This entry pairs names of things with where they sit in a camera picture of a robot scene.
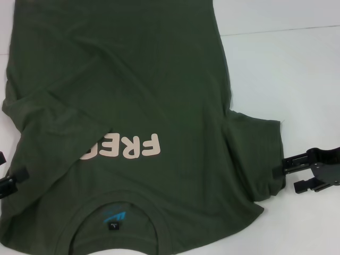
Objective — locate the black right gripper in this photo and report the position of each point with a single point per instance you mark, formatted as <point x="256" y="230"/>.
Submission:
<point x="328" y="170"/>

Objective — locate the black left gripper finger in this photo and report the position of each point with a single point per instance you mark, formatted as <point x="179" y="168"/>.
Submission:
<point x="2" y="158"/>
<point x="21" y="176"/>

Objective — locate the dark green FREE t-shirt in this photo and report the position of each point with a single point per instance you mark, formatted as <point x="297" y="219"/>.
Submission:
<point x="119" y="93"/>

